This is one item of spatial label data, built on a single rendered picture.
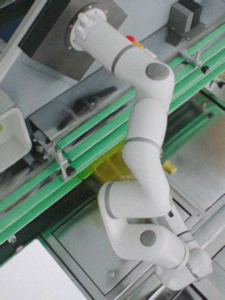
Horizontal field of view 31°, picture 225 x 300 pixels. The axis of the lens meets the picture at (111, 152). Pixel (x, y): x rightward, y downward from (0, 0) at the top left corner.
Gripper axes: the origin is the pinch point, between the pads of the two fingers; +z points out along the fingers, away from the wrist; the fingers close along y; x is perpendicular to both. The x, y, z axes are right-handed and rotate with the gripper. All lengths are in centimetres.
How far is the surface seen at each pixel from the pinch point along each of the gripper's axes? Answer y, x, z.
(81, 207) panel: -12.0, 21.1, 12.8
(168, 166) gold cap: 1.8, -9.5, 7.4
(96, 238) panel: -12.7, 21.1, 0.3
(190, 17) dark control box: 23, -39, 47
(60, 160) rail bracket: 16.4, 24.3, 17.3
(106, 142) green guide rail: 6.4, 6.2, 22.8
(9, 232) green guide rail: -3.4, 46.5, 11.8
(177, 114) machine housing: -16, -33, 34
